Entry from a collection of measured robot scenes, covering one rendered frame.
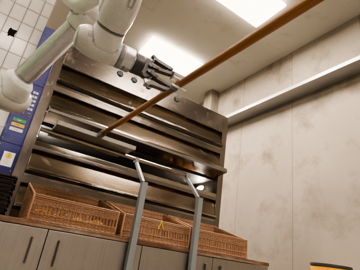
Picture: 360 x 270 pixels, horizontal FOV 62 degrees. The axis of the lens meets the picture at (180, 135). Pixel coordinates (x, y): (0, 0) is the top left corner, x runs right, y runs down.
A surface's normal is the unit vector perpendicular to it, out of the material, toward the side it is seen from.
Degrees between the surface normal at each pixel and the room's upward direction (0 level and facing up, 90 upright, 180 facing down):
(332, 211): 90
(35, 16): 90
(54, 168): 70
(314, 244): 90
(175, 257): 90
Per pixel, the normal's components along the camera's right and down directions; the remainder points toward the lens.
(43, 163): 0.56, -0.55
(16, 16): 0.54, -0.25
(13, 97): 0.53, 0.62
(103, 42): 0.17, 0.50
